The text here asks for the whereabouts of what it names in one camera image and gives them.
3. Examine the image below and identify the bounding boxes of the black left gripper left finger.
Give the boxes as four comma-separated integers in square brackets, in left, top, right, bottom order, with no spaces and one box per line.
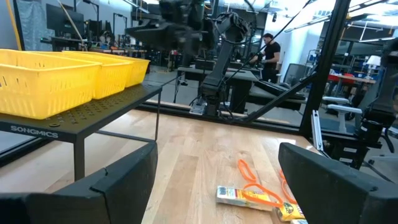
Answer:
[0,142,159,224]

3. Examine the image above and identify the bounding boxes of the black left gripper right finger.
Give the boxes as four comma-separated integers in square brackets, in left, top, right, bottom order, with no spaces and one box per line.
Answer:
[278,142,398,224]

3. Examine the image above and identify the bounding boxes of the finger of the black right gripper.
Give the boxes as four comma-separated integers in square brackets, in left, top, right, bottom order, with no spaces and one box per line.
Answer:
[125,21,175,43]

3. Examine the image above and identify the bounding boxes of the white yellow snack packet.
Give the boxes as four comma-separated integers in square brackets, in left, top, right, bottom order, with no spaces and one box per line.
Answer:
[216,185,274,213]

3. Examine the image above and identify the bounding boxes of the white office chair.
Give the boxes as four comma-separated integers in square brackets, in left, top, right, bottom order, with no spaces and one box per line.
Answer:
[322,95,364,134]

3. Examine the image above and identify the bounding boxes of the grey office chair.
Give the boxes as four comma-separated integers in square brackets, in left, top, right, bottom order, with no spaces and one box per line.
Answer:
[282,63,309,90]

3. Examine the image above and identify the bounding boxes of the white desk lamp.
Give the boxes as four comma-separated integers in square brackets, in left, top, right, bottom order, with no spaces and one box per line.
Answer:
[366,55,382,80]

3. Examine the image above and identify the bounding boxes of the yellow plastic basket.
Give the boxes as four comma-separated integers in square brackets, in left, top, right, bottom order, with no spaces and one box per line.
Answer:
[0,49,103,121]
[63,50,151,88]
[29,50,135,100]

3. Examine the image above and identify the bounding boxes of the black control box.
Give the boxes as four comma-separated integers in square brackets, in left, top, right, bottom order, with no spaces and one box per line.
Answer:
[323,132,383,170]

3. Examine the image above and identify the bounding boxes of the black computer monitor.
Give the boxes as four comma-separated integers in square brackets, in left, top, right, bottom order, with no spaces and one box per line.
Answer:
[45,3,85,35]

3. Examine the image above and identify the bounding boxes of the person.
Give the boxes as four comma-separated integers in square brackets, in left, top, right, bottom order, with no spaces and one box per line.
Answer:
[249,32,282,84]

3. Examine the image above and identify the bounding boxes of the black equipment stand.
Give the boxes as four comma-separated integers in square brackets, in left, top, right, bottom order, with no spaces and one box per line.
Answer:
[357,39,398,146]

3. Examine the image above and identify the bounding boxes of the grey fabric screen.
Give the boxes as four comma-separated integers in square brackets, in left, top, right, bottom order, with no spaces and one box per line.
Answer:
[15,0,47,52]

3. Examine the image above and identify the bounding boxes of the silver aluminium bracket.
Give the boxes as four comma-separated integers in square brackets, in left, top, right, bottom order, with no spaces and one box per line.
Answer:
[310,109,325,152]

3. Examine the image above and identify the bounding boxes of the beige hanging cable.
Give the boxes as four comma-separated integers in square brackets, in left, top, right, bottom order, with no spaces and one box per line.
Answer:
[57,0,88,52]

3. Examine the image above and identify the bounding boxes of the yellow hanging cable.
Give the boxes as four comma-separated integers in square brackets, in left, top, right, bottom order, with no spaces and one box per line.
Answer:
[5,0,23,52]

